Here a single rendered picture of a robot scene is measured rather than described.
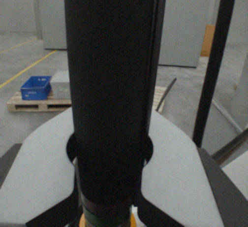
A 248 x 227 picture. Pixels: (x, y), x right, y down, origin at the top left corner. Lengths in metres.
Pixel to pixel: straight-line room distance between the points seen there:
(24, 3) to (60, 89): 10.98
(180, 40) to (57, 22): 4.39
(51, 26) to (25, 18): 6.25
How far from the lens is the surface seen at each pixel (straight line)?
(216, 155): 0.26
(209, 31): 8.21
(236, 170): 0.56
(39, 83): 3.85
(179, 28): 5.79
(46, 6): 7.66
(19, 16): 13.96
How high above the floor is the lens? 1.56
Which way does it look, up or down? 27 degrees down
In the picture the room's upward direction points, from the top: 3 degrees clockwise
